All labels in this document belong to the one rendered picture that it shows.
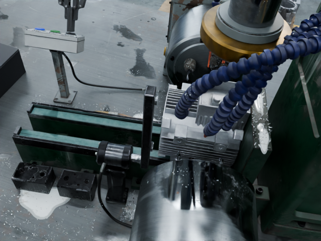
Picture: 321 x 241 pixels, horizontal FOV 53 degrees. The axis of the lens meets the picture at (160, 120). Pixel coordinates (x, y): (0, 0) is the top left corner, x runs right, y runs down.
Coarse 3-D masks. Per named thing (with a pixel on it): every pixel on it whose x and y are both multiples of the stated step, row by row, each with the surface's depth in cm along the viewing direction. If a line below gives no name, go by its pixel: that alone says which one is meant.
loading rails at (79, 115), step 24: (48, 120) 99; (72, 120) 98; (96, 120) 98; (120, 120) 99; (24, 144) 92; (48, 144) 91; (72, 144) 90; (96, 144) 92; (72, 168) 99; (96, 168) 97
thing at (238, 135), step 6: (168, 90) 86; (162, 120) 77; (168, 120) 77; (162, 126) 78; (168, 126) 77; (234, 132) 77; (240, 132) 77; (234, 138) 77; (240, 138) 77; (162, 156) 87
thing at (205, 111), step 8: (216, 88) 82; (224, 88) 82; (200, 96) 76; (208, 96) 80; (216, 96) 78; (224, 96) 79; (200, 104) 74; (208, 104) 78; (216, 104) 77; (200, 112) 76; (208, 112) 75; (248, 112) 73; (200, 120) 77; (208, 120) 77; (240, 120) 76; (232, 128) 78; (240, 128) 77
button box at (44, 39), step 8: (24, 32) 99; (32, 32) 98; (40, 32) 98; (48, 32) 100; (24, 40) 99; (32, 40) 99; (40, 40) 99; (48, 40) 99; (56, 40) 99; (64, 40) 98; (72, 40) 98; (80, 40) 101; (48, 48) 100; (56, 48) 99; (64, 48) 99; (72, 48) 99; (80, 48) 102
